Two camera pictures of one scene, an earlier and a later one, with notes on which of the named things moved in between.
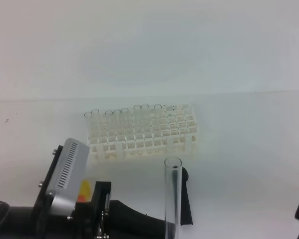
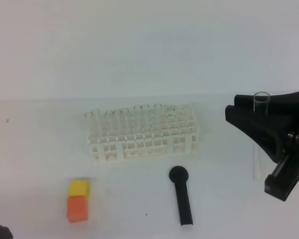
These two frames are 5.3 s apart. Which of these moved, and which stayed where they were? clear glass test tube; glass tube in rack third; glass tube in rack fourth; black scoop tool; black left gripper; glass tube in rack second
Moved: black left gripper; clear glass test tube
Stayed: black scoop tool; glass tube in rack fourth; glass tube in rack second; glass tube in rack third
